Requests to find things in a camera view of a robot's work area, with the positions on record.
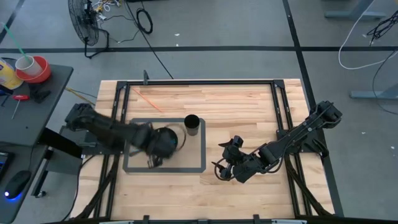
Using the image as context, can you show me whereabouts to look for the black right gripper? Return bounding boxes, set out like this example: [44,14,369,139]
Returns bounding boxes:
[211,135,266,184]

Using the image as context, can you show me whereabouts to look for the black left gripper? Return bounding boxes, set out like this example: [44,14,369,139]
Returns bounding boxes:
[141,124,180,169]

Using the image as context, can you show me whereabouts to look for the black round bowl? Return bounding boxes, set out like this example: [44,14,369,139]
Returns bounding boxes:
[155,123,188,159]

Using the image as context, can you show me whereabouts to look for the beige placemat with grey border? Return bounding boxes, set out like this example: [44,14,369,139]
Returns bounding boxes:
[123,117,207,174]

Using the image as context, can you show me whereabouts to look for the black cylindrical cup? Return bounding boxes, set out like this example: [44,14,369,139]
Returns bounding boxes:
[183,114,201,136]

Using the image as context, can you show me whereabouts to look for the thin orange stick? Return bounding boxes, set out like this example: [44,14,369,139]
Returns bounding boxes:
[131,87,164,113]

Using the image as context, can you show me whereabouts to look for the black desk leg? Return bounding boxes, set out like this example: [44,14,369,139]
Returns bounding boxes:
[30,126,83,198]

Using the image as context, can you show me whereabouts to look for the black side desk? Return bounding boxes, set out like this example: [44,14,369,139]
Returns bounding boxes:
[0,57,75,147]

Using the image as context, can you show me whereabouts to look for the small black desk object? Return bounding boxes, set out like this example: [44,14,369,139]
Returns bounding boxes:
[29,83,52,105]

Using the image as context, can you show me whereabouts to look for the black computer mouse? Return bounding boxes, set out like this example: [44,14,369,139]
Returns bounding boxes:
[3,169,32,200]

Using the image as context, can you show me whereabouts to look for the red plastic bowl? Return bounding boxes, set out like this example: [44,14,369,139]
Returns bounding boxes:
[15,55,52,85]

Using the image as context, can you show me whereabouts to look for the red lollipop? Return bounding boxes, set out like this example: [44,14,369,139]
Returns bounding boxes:
[11,94,30,121]

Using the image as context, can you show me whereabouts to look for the black floor fan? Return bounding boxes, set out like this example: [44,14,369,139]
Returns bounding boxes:
[67,0,110,60]

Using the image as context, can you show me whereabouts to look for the white paper cup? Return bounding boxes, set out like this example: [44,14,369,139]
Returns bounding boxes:
[14,55,44,78]

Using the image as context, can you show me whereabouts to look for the grey desk foot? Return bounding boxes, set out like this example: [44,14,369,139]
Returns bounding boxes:
[324,0,387,20]
[349,81,398,101]

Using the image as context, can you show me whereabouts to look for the yellow canister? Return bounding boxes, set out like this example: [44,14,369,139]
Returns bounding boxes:
[0,57,24,91]

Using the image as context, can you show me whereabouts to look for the green straw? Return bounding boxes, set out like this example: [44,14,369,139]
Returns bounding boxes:
[1,22,32,63]

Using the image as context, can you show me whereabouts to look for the black aluminium table frame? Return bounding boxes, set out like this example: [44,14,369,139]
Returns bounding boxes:
[71,78,345,224]

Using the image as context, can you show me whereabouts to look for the yellow floor cable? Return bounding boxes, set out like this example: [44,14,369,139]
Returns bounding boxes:
[64,86,98,107]

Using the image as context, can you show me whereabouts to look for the long black floor cable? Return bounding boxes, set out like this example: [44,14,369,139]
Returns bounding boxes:
[124,0,175,80]

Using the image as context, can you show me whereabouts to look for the coiled black cable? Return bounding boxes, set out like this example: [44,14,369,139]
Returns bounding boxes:
[136,7,154,35]

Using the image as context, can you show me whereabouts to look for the white cable bundle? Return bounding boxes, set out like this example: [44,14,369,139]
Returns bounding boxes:
[91,0,123,20]

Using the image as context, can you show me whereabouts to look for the thin black curved cable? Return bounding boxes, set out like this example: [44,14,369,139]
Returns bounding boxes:
[371,51,398,116]

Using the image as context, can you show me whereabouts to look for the white floor cable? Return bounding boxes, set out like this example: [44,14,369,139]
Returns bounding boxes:
[338,0,398,71]

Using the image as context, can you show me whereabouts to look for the tangled black cable bundle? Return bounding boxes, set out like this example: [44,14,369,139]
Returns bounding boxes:
[366,9,398,47]

